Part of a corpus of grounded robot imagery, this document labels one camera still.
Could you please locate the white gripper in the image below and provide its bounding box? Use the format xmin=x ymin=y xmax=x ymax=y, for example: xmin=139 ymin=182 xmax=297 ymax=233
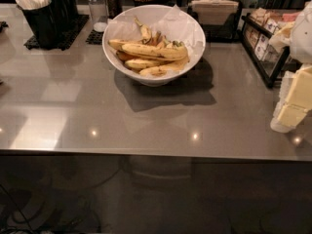
xmin=269 ymin=1 xmax=312 ymax=133

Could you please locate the long top yellow banana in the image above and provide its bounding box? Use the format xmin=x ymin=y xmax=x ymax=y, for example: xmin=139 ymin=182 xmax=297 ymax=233
xmin=121 ymin=43 xmax=188 ymax=60

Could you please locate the white paper bowl liner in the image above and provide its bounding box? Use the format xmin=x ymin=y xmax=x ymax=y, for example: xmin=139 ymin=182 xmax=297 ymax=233
xmin=106 ymin=4 xmax=205 ymax=78

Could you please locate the white ceramic bowl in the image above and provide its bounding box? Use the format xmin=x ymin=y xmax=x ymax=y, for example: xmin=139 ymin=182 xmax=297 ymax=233
xmin=101 ymin=4 xmax=207 ymax=88

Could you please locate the small upright banana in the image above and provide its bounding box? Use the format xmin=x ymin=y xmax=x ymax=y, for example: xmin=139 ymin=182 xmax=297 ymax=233
xmin=135 ymin=18 xmax=152 ymax=44

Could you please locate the middle short yellow banana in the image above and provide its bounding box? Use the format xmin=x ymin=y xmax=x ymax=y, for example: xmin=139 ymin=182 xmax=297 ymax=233
xmin=125 ymin=58 xmax=160 ymax=70

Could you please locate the left back yellow banana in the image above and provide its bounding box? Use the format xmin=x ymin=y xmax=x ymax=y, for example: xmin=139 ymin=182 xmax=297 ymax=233
xmin=107 ymin=39 xmax=140 ymax=51

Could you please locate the black condiment packet rack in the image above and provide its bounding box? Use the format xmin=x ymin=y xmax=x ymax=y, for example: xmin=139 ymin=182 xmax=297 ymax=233
xmin=238 ymin=13 xmax=299 ymax=88

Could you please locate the napkin dispenser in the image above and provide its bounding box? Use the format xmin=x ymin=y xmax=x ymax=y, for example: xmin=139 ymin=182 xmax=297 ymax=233
xmin=189 ymin=0 xmax=242 ymax=42

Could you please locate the small black rubber mat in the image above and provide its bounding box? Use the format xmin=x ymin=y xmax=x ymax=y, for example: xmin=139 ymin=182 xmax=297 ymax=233
xmin=86 ymin=30 xmax=103 ymax=45

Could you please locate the glass salt shaker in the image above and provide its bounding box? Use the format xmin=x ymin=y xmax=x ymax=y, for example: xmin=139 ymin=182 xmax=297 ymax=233
xmin=88 ymin=0 xmax=107 ymax=33

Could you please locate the rear black cutlery cup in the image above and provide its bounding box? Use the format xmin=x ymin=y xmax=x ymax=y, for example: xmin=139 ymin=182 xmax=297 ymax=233
xmin=51 ymin=0 xmax=78 ymax=32

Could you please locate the black cutlery cup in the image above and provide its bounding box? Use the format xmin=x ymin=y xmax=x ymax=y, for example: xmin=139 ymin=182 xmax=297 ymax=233
xmin=51 ymin=0 xmax=78 ymax=32
xmin=19 ymin=0 xmax=59 ymax=49

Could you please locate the front black cutlery cup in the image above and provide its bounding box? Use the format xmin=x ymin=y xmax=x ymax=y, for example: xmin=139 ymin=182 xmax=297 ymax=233
xmin=19 ymin=0 xmax=59 ymax=49

